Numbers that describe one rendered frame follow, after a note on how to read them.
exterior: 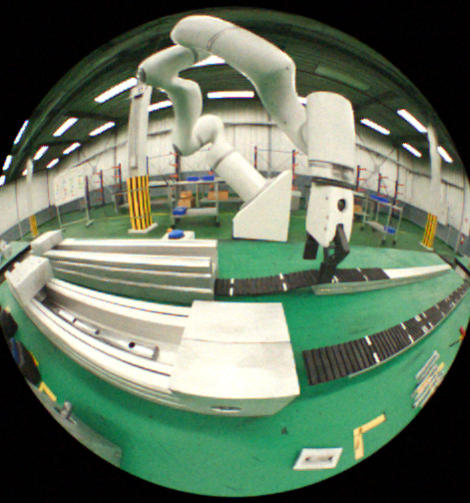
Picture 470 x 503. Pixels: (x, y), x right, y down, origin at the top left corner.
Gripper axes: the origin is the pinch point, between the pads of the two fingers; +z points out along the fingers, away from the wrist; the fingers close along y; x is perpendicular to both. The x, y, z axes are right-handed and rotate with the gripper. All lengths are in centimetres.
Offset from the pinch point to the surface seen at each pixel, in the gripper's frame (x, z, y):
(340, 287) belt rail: -6.9, 5.0, -1.5
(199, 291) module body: 21.5, 2.9, -5.1
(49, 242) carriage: 77, -5, -1
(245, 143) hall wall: -1, -155, 749
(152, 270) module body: 30.2, 0.0, -4.0
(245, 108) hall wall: -1, -336, 749
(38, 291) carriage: 53, -2, -19
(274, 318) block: 11.5, -3.5, -16.4
